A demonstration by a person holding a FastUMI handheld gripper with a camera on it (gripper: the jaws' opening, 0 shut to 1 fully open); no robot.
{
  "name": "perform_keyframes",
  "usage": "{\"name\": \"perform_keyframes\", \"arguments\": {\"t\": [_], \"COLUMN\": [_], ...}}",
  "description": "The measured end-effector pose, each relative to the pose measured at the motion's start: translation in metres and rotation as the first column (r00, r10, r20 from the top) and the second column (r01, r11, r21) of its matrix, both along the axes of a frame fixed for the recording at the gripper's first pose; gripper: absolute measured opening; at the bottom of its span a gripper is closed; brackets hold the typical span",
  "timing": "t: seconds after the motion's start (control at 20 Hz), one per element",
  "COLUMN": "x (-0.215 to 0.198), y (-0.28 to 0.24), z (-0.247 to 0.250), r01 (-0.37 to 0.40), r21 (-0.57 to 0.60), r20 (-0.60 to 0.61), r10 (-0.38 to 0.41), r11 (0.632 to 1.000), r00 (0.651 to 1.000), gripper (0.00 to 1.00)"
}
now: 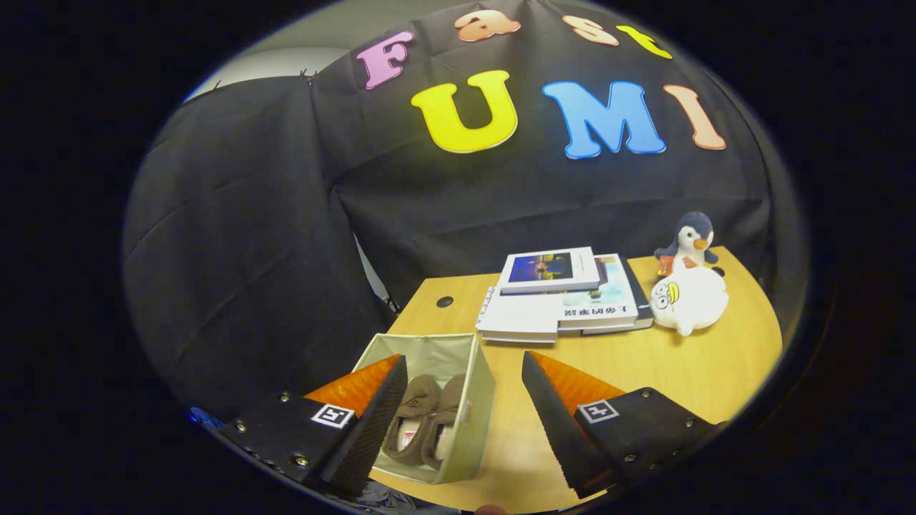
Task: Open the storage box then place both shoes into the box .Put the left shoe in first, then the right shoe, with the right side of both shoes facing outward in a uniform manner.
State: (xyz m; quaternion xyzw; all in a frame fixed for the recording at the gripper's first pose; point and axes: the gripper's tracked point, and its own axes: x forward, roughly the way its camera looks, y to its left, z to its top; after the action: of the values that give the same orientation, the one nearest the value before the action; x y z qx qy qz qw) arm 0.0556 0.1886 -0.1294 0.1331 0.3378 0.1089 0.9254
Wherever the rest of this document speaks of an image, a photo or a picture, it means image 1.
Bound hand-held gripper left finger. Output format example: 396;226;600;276
218;354;409;498

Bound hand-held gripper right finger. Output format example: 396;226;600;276
521;350;720;500

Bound brown fuzzy shoe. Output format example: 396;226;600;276
422;374;467;471
381;374;442;464

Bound green fabric storage box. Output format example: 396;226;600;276
352;333;496;486

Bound white paperback book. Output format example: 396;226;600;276
476;286;566;344

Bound light blue cover book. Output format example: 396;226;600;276
558;253;640;331

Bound dark cover book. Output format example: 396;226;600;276
583;256;655;335

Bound small blue cover book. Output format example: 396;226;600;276
497;247;602;295

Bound white plush toy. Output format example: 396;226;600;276
650;266;729;337

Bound penguin plush toy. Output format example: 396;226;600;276
654;212;719;278

